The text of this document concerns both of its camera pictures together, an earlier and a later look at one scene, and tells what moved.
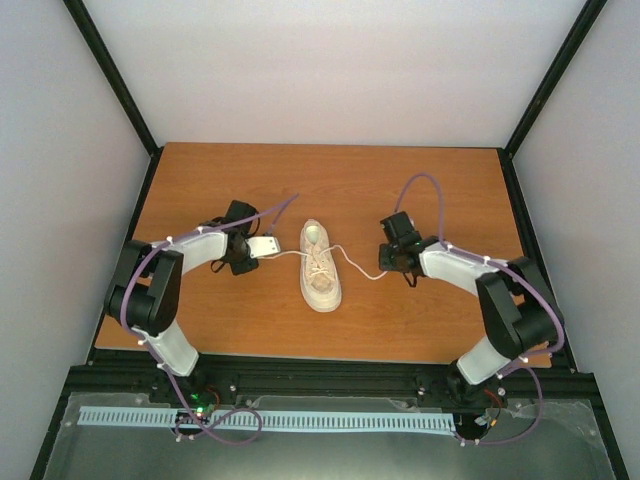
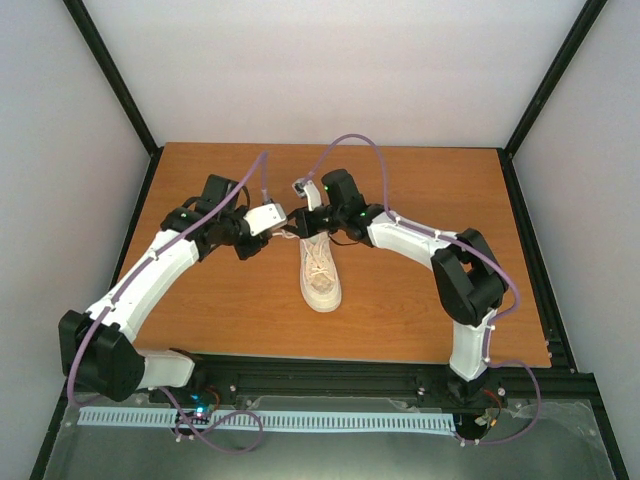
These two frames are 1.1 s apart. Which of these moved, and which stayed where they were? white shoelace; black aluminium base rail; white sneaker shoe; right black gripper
Moved: right black gripper; white shoelace
Stayed: black aluminium base rail; white sneaker shoe
